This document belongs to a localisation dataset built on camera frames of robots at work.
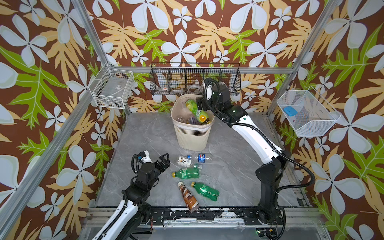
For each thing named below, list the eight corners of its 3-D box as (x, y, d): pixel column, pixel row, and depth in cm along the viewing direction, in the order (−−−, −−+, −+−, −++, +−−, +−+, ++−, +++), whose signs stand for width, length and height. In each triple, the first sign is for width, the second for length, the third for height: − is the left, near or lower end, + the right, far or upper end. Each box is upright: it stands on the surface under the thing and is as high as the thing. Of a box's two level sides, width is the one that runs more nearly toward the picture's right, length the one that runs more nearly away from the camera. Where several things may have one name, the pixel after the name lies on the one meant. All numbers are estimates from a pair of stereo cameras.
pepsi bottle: (187, 163, 94) (187, 160, 90) (187, 157, 97) (187, 153, 93) (211, 163, 94) (211, 160, 90) (210, 157, 97) (211, 153, 93)
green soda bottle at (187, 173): (172, 179, 88) (171, 176, 84) (173, 170, 91) (172, 167, 88) (199, 179, 88) (199, 176, 84) (199, 170, 91) (199, 167, 88)
